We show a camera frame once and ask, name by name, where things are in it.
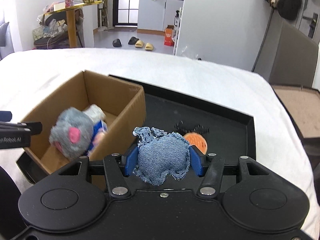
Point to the cluttered chair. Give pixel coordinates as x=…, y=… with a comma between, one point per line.
x=50, y=35

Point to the grey entrance door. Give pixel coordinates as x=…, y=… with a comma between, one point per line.
x=312, y=2

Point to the blue pink tissue pack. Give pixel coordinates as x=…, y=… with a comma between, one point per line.
x=100, y=130

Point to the black lace hair clip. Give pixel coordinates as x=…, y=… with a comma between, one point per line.
x=192, y=128

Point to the white flat box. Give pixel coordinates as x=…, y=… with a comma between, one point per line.
x=59, y=6

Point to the grey cushion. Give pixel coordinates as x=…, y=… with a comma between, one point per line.
x=5, y=40

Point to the black door lock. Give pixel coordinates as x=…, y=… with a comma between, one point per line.
x=312, y=25

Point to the orange cardboard box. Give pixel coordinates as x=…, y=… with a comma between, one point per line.
x=169, y=36

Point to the blue denim stuffed toy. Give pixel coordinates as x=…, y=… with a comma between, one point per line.
x=161, y=155

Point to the hanging dark clothes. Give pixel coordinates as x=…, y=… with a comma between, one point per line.
x=287, y=0

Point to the grey plush mouse toy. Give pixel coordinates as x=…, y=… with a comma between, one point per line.
x=72, y=135

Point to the yellow wooden round table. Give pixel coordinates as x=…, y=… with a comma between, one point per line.
x=71, y=27

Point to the black shallow tray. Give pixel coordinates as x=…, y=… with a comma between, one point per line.
x=225, y=135

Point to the grey leaning board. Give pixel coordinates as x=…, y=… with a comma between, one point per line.
x=295, y=60

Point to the yellow slipper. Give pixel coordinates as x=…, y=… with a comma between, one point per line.
x=149, y=47
x=139, y=44

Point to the black slipper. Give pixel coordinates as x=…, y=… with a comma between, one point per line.
x=117, y=43
x=133, y=40

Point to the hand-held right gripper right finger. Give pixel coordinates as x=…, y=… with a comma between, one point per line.
x=198, y=164

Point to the orange burger plush toy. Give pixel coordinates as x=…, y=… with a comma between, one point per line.
x=198, y=142

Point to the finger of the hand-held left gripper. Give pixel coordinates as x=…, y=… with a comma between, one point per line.
x=5, y=116
x=27, y=128

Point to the small red box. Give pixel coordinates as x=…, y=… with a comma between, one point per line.
x=69, y=2

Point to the white floor fan stand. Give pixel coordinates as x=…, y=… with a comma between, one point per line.
x=103, y=28

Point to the black spray bottle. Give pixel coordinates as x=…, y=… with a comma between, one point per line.
x=177, y=18

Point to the brown cardboard box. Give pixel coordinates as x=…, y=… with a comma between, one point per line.
x=120, y=110

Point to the white kitchen cabinet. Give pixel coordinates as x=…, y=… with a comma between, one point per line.
x=155, y=15

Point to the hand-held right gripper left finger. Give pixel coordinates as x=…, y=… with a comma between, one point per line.
x=131, y=163

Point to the black-framed glass door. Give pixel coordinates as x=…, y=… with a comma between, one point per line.
x=127, y=5

